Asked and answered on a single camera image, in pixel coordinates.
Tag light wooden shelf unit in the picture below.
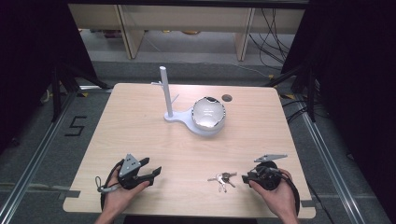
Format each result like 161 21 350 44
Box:
67 3 306 62

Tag bunch of silver keys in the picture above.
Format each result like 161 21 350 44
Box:
207 172 238 194

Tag black metal stand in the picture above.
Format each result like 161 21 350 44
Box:
264 63 319 123
50 63 113 123

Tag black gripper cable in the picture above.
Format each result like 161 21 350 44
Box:
100 159 125 213
274 167 302 217

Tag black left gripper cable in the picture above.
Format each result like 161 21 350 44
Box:
100 159 125 213

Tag white stand with pole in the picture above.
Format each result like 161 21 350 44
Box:
150 65 227 138

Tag black floor cables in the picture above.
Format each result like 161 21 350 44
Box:
279 92 310 124

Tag person's left hand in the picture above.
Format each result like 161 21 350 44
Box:
102 169 151 217

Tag shiny silver metal bowl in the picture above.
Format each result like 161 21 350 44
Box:
191 96 227 132

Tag person's right hand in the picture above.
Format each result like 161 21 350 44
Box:
248 168 301 219

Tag bundle of black hanging cables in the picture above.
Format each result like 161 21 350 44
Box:
248 7 297 71

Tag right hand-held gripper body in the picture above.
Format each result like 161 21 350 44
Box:
247 153 289 191

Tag grey strap loop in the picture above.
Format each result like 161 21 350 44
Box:
94 175 120 194

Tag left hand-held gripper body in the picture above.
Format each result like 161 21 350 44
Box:
116 153 151 191

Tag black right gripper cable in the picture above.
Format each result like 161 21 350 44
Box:
274 167 302 217

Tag aluminium floor rail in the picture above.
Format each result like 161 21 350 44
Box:
300 108 370 224
0 90 78 224

